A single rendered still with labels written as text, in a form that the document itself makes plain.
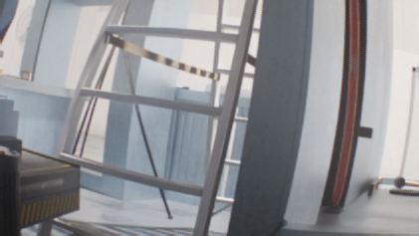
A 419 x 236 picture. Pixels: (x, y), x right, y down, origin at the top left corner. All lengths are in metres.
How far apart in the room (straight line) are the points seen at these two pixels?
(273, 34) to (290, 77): 0.08
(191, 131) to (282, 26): 3.93
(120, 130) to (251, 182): 3.29
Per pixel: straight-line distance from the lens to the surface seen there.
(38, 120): 3.90
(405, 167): 11.84
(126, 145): 4.50
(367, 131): 2.16
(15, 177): 0.67
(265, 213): 1.25
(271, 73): 1.26
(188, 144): 5.18
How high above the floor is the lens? 0.59
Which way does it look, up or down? 1 degrees up
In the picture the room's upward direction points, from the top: 9 degrees clockwise
